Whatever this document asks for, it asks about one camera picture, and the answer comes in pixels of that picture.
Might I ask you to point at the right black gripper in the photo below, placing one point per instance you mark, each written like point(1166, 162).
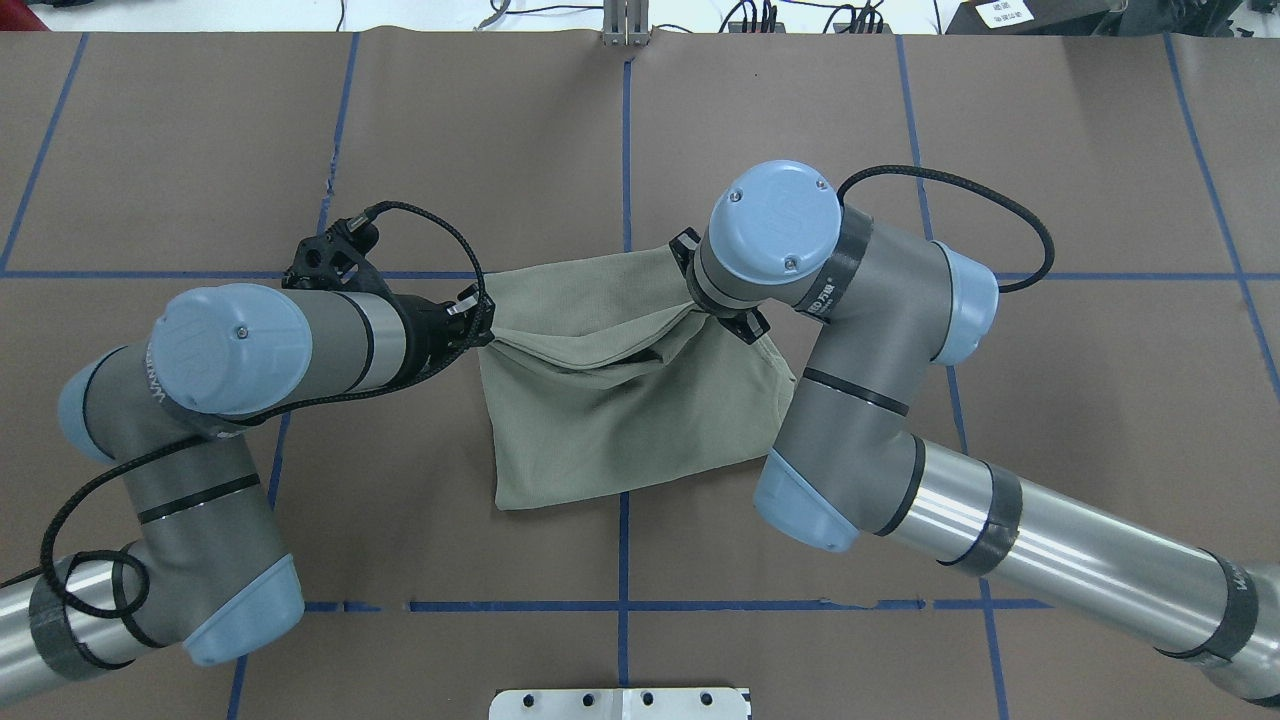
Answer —
point(742, 326)

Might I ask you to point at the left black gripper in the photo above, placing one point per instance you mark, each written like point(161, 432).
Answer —
point(424, 333)

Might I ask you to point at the olive green long-sleeve shirt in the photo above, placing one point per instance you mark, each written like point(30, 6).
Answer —
point(603, 376)

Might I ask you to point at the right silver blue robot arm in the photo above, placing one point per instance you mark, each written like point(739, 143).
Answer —
point(846, 460)

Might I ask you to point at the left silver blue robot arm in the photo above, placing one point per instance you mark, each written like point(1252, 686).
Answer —
point(176, 543)

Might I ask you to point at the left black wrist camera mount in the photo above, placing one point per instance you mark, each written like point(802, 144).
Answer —
point(337, 260)

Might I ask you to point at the aluminium frame post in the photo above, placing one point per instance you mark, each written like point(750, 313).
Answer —
point(626, 23)

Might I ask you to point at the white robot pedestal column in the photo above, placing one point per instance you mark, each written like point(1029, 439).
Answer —
point(623, 703)

